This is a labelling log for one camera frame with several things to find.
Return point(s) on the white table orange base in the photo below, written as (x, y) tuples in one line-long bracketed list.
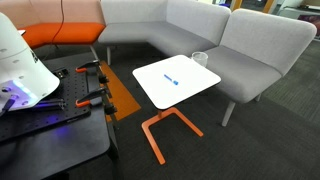
[(167, 83)]

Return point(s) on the orange sofa seat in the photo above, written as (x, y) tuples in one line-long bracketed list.
[(56, 22)]

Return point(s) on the grey corner sofa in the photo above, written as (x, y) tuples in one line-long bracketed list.
[(173, 27)]

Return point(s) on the black orange clamp front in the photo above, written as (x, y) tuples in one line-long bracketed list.
[(102, 93)]

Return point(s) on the black orange clamp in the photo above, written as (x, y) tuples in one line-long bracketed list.
[(96, 66), (102, 93)]

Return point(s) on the black perforated mounting board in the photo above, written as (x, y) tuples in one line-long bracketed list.
[(57, 108)]

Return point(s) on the black orange clamp rear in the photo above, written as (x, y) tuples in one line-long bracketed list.
[(96, 66)]

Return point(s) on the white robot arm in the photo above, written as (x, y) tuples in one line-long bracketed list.
[(24, 79)]

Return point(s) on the clear plastic cup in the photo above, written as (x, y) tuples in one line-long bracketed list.
[(201, 58)]

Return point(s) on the orange floor mat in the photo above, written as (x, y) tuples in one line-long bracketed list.
[(121, 97)]

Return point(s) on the grey sofa seat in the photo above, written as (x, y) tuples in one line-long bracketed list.
[(255, 51)]

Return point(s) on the blue marker pen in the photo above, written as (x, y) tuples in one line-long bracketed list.
[(171, 80)]

